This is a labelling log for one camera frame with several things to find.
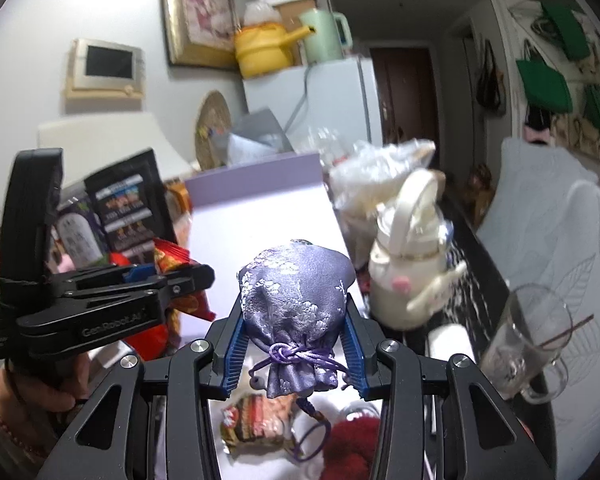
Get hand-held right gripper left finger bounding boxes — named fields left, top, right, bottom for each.
left=35, top=294, right=253, bottom=480

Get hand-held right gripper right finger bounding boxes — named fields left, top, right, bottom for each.
left=342, top=304, right=556, bottom=480

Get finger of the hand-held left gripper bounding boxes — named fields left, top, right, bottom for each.
left=55, top=264, right=216, bottom=311
left=122, top=264, right=158, bottom=283

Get red snack packet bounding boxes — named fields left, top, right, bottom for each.
left=152, top=239, right=218, bottom=322

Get dark brown snack packet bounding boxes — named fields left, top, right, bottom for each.
left=220, top=392, right=292, bottom=457

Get purple brocade drawstring pouch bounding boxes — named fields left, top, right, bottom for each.
left=237, top=240, right=355, bottom=401

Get red plush pouch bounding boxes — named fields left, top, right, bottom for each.
left=324, top=420, right=382, bottom=480

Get lavender gift box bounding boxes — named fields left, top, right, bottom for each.
left=184, top=152, right=386, bottom=480

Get person's left forearm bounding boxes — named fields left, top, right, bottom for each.
left=0, top=410, right=36, bottom=467

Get person's left hand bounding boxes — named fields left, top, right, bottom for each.
left=0, top=355, right=91, bottom=458

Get black printed package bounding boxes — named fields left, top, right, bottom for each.
left=84, top=149, right=178, bottom=266

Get small white case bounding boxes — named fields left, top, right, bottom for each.
left=426, top=324, right=477, bottom=362

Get cream ceramic teapot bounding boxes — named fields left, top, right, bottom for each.
left=367, top=169, right=468, bottom=331

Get round woven mat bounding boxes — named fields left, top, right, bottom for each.
left=195, top=91, right=233, bottom=171

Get clear glass mug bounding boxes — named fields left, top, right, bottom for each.
left=480, top=284, right=573, bottom=406

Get grey paper bag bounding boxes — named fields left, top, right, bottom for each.
left=227, top=109, right=296, bottom=166

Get clear plastic bag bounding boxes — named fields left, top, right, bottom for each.
left=327, top=139, right=437, bottom=241

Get thin stirring stick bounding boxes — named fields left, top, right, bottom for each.
left=540, top=315, right=595, bottom=348

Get white refrigerator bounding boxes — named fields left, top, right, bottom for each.
left=243, top=56, right=383, bottom=156

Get chair with leaf cover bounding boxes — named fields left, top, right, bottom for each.
left=540, top=180, right=600, bottom=411
left=475, top=137, right=600, bottom=281

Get yellow enamel pot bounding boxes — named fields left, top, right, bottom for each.
left=234, top=22, right=313, bottom=79

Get dark brown door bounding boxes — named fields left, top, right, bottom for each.
left=369, top=46, right=440, bottom=156

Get gold framed picture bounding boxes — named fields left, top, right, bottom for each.
left=161, top=0, right=241, bottom=70

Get white plastic bag in pot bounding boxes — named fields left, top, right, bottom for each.
left=243, top=0, right=283, bottom=28

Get pale green kettle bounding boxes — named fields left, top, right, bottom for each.
left=298, top=8, right=353, bottom=65

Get cardboard boxes on refrigerator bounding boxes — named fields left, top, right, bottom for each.
left=257, top=0, right=316, bottom=26

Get dark hanging handbag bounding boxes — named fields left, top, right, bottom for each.
left=475, top=40, right=507, bottom=116

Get beige tote bags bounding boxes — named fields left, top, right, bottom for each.
left=550, top=112, right=600, bottom=161

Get purple hair tie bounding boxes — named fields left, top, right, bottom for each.
left=292, top=420, right=333, bottom=462

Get red bead bracelet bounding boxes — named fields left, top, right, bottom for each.
left=0, top=395, right=48, bottom=458

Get wall intercom panel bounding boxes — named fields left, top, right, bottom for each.
left=64, top=38, right=146, bottom=100

